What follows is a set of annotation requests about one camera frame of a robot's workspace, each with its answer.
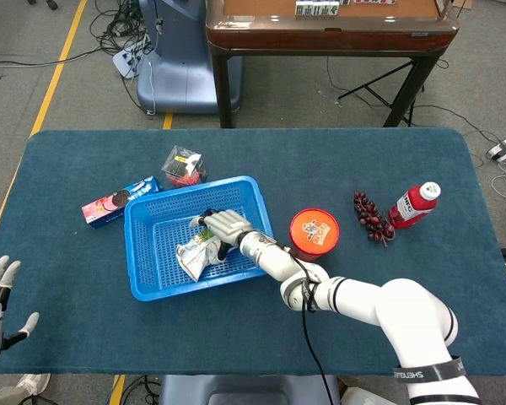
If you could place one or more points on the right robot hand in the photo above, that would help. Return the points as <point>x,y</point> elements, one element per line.
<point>227,225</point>

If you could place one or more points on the white power strip with plugs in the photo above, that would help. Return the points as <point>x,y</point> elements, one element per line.
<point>124,61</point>

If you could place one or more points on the white snack bag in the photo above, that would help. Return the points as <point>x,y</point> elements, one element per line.
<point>196,257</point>

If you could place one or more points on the blue plastic basket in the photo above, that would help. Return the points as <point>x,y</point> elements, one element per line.
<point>152,274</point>

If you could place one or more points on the white sneaker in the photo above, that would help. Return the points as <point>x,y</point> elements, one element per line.
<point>31,384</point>

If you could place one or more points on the dark red grape bunch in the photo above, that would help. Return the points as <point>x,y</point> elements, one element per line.
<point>371,217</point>

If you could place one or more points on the blue grey machine base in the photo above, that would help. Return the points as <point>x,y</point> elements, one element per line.
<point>181,63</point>

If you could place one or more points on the blue grey robot torso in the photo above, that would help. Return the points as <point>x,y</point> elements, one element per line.
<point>249,390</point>

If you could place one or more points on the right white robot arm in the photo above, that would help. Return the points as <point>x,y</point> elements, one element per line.
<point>405,312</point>

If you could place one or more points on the red bottle with white cap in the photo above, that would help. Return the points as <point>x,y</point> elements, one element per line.
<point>411,206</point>

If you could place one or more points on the row of mahjong tiles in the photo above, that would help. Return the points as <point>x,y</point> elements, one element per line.
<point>316,8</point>

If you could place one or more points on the brown mahjong table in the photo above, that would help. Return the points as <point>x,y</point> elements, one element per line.
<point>329,38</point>

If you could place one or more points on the blue pink cookie box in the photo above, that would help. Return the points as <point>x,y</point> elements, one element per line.
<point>109,204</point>

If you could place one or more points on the orange lidded noodle cup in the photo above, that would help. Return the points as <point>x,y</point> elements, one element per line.
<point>314,230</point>

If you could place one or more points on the teal felt table mat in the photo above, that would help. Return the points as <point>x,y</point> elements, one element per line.
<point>152,333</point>

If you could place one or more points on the clear box with red contents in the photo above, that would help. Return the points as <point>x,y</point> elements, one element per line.
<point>181,166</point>

